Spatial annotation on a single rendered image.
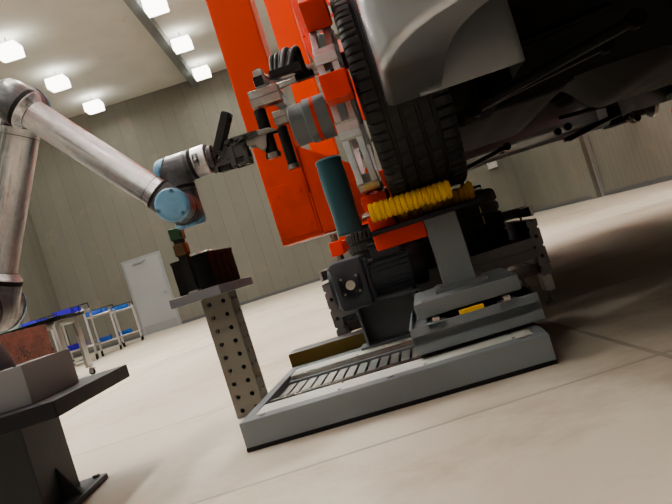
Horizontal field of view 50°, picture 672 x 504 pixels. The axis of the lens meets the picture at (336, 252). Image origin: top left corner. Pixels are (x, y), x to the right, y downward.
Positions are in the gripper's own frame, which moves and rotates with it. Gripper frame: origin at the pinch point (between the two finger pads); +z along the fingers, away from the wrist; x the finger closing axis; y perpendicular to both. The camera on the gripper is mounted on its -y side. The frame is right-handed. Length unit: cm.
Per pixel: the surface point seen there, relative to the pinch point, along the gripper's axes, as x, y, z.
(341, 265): -39, 44, 3
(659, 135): -1023, 8, 449
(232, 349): -30, 60, -40
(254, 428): 23, 77, -25
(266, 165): -60, 0, -15
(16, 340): -386, 25, -330
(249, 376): -30, 70, -37
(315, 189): -62, 14, 0
